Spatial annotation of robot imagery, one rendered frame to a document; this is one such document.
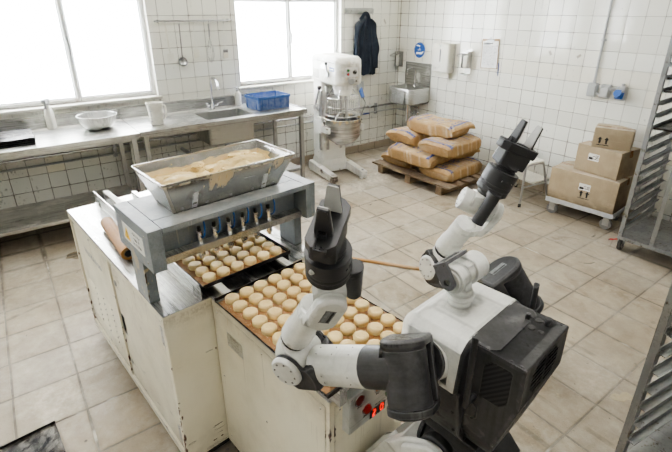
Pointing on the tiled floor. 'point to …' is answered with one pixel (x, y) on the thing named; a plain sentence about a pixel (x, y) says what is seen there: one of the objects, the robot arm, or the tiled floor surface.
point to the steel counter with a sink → (212, 111)
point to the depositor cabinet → (161, 333)
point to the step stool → (532, 177)
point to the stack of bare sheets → (37, 441)
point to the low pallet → (427, 177)
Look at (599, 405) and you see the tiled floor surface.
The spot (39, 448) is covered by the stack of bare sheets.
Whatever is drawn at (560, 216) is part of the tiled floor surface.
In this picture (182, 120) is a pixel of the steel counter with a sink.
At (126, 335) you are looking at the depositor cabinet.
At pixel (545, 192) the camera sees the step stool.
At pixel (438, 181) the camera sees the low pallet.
